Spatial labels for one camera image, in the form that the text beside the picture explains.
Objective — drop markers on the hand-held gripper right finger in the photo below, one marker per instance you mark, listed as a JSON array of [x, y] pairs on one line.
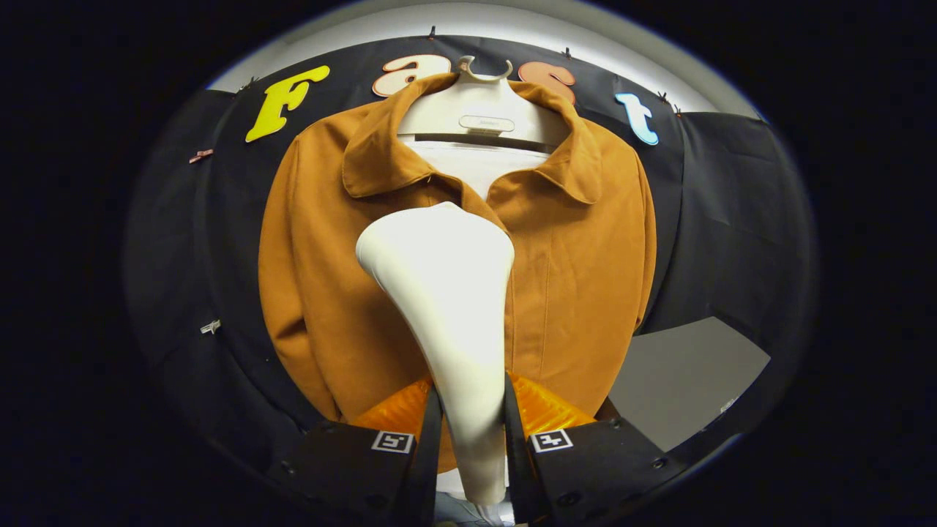
[[516, 468]]

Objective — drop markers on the brown button-up shirt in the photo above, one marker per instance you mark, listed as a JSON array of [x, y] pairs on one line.
[[578, 278]]

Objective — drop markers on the red clip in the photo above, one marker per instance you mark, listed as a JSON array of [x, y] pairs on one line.
[[201, 155]]

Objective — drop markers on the white clip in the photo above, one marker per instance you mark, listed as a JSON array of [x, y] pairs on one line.
[[211, 326]]

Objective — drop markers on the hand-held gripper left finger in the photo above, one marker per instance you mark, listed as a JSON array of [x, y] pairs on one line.
[[427, 476]]

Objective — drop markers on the white garment form with hanger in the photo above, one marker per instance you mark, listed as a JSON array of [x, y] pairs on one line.
[[483, 102]]

